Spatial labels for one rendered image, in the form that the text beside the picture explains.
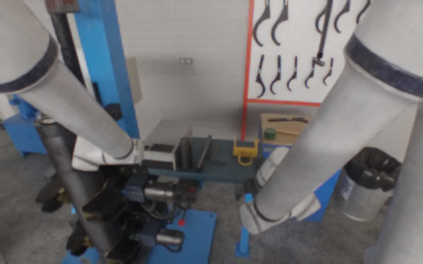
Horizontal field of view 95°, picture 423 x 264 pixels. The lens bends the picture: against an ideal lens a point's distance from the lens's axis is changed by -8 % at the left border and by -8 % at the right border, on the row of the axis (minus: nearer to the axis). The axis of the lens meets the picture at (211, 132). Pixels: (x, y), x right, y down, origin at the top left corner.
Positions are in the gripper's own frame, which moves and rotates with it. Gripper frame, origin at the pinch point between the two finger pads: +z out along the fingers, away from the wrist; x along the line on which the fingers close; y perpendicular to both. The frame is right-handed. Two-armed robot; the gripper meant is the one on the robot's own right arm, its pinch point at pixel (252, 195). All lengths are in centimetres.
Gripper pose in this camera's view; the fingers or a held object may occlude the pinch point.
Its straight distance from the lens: 97.6
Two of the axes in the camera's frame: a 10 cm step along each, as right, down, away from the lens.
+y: 1.2, 8.0, -5.9
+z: -1.6, 6.0, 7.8
